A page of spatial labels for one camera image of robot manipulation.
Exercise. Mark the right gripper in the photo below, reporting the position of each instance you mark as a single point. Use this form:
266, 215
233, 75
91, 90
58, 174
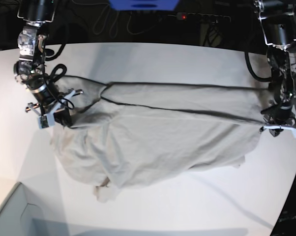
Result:
47, 97

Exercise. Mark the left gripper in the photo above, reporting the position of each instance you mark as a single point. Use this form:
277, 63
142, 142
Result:
279, 114

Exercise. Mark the grey t-shirt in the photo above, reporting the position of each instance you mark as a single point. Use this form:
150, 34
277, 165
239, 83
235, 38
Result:
128, 135

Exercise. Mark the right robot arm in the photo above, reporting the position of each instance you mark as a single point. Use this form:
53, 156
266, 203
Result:
33, 54

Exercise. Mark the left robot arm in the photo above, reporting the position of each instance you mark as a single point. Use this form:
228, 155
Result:
278, 22

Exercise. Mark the white bin at corner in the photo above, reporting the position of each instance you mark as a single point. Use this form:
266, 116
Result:
23, 213

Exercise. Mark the blue box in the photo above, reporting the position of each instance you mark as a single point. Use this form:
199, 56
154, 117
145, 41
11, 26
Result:
132, 5

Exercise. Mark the black power strip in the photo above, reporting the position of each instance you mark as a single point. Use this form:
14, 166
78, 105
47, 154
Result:
204, 18

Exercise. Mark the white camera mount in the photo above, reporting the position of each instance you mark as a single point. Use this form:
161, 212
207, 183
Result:
47, 120
293, 130

